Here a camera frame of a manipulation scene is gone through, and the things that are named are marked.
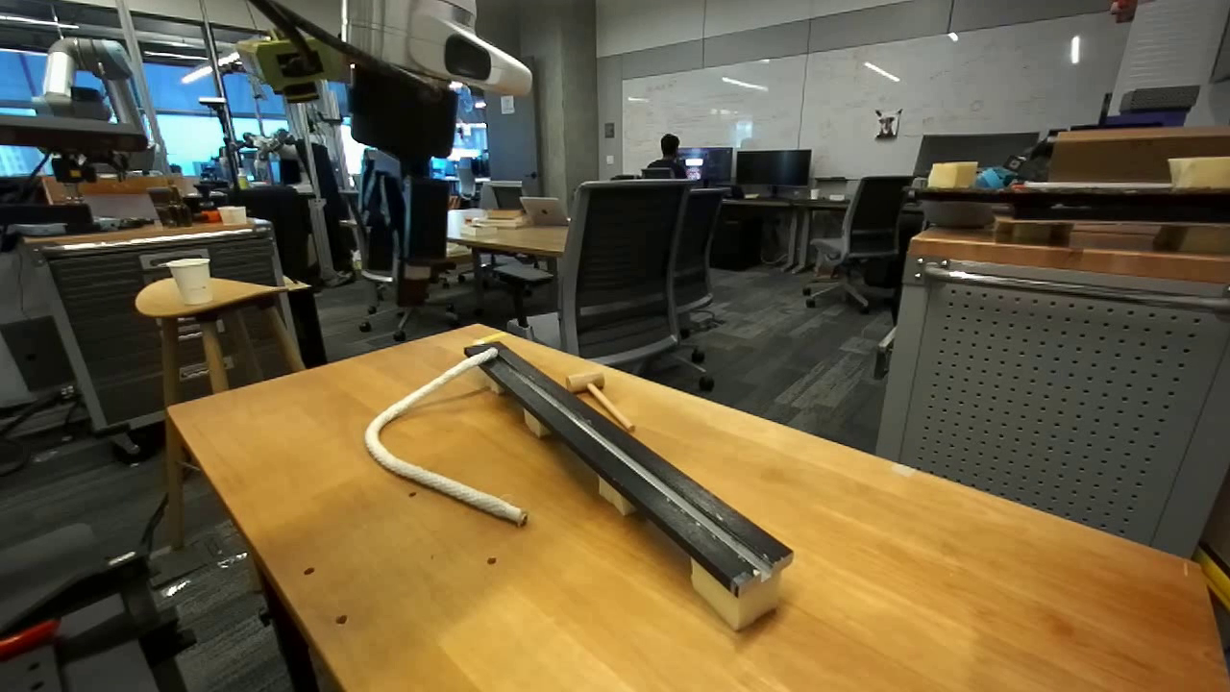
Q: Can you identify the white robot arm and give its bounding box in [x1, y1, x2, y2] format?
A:
[244, 0, 535, 177]

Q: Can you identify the white paper cup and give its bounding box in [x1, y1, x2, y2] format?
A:
[169, 256, 211, 309]

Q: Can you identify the wooden office desk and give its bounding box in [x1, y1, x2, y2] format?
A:
[447, 209, 567, 256]

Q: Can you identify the long black rail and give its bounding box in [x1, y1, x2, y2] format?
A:
[467, 342, 793, 632]

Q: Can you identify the round wooden stool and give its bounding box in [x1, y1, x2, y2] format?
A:
[133, 276, 307, 550]

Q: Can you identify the grey perforated metal cabinet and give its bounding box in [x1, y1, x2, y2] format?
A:
[877, 231, 1230, 558]

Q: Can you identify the grey mesh office chair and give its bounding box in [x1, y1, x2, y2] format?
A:
[554, 177, 721, 372]

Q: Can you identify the white braided rope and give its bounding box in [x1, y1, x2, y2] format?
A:
[360, 342, 529, 529]

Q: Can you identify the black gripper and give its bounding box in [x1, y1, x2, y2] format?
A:
[351, 64, 456, 177]

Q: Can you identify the black computer monitor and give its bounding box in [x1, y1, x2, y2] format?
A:
[738, 151, 812, 187]

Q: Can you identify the wooden block stack on cabinet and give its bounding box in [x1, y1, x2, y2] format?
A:
[920, 127, 1230, 254]

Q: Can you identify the seated person in background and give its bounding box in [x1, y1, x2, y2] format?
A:
[643, 135, 686, 177]

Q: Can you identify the distant black office chair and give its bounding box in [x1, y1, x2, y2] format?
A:
[804, 177, 911, 310]

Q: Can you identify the grey tool cabinet left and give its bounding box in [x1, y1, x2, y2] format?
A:
[28, 220, 280, 432]

